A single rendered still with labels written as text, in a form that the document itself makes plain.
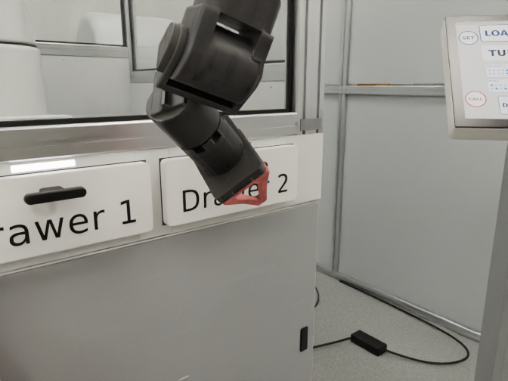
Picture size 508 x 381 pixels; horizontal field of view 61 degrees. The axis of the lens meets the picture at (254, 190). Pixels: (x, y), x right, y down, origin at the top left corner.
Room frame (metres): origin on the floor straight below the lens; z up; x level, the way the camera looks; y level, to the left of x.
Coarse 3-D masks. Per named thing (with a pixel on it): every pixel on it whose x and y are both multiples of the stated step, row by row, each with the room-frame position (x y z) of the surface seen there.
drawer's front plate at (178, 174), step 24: (288, 144) 0.85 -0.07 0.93; (168, 168) 0.67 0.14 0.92; (192, 168) 0.69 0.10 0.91; (288, 168) 0.83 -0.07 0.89; (168, 192) 0.67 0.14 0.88; (192, 192) 0.69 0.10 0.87; (288, 192) 0.83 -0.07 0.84; (168, 216) 0.66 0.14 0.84; (192, 216) 0.69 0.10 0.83; (216, 216) 0.72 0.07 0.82
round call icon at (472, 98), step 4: (464, 92) 0.92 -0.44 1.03; (468, 92) 0.92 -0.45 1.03; (472, 92) 0.92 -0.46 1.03; (476, 92) 0.92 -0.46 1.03; (480, 92) 0.91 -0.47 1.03; (484, 92) 0.91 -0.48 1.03; (464, 96) 0.91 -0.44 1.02; (468, 96) 0.91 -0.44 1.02; (472, 96) 0.91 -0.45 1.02; (476, 96) 0.91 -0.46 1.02; (480, 96) 0.91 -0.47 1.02; (484, 96) 0.91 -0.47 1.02; (464, 100) 0.91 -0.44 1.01; (468, 100) 0.91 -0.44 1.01; (472, 100) 0.91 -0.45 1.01; (476, 100) 0.90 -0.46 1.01; (480, 100) 0.90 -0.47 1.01; (484, 100) 0.90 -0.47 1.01; (468, 104) 0.90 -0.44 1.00; (472, 104) 0.90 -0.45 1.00; (476, 104) 0.90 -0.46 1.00; (480, 104) 0.90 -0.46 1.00; (484, 104) 0.89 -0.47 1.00
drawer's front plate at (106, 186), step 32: (0, 192) 0.52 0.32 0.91; (32, 192) 0.55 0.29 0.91; (96, 192) 0.60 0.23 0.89; (128, 192) 0.63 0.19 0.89; (0, 224) 0.52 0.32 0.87; (32, 224) 0.54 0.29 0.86; (64, 224) 0.57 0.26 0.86; (128, 224) 0.62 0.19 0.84; (0, 256) 0.52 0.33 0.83; (32, 256) 0.54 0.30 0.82
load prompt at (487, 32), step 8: (496, 24) 1.03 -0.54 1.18; (504, 24) 1.02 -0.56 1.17; (480, 32) 1.02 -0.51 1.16; (488, 32) 1.01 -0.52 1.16; (496, 32) 1.01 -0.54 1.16; (504, 32) 1.01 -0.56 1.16; (480, 40) 1.00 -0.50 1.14; (488, 40) 1.00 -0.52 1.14; (496, 40) 1.00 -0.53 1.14; (504, 40) 0.99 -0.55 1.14
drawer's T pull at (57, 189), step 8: (40, 192) 0.52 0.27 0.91; (48, 192) 0.53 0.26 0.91; (56, 192) 0.53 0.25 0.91; (64, 192) 0.54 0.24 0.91; (72, 192) 0.54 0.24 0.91; (80, 192) 0.55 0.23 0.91; (24, 200) 0.51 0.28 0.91; (32, 200) 0.51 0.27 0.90; (40, 200) 0.52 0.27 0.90; (48, 200) 0.52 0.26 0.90; (56, 200) 0.53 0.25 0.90
